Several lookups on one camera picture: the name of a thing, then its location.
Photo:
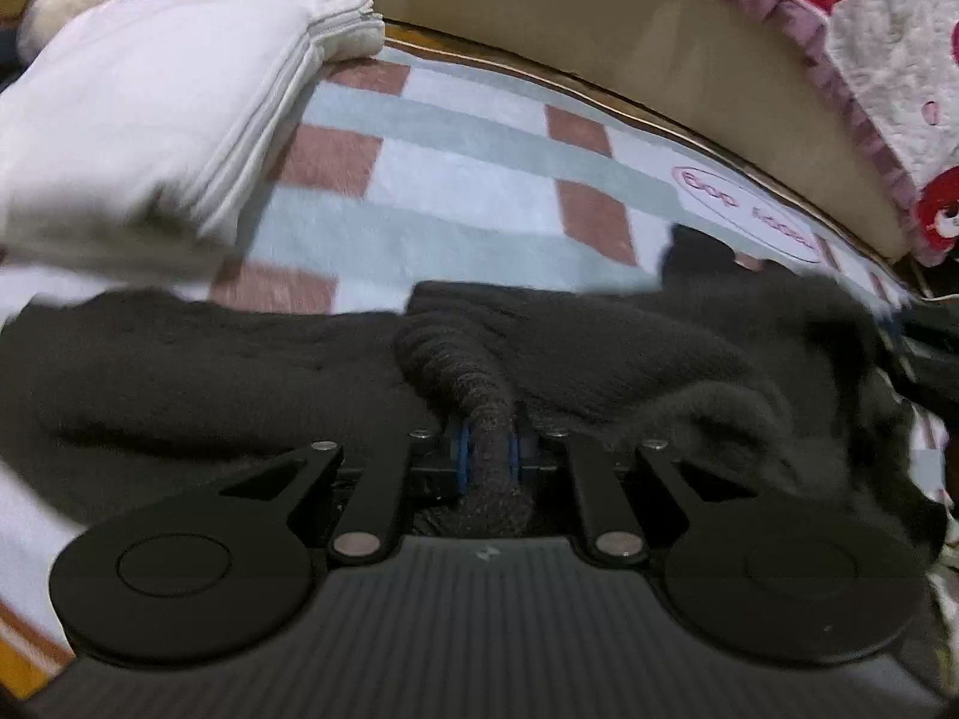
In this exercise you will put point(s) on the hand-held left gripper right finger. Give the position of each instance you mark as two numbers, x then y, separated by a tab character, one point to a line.
514	457

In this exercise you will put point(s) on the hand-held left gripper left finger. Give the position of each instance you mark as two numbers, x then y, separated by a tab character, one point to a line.
460	460

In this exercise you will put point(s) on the dark grey knit sweater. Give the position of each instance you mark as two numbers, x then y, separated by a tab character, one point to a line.
225	382

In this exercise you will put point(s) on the checkered plush blanket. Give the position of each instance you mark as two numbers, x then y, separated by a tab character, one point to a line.
464	165

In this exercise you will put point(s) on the beige bed headboard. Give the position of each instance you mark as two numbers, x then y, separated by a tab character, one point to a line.
569	22

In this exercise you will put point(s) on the white folded garment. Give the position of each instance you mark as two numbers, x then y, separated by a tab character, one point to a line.
142	105

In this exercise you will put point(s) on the red printed frilled quilt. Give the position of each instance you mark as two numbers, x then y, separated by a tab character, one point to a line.
891	52

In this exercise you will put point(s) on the white plush toy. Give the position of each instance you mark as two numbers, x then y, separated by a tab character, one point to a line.
60	4

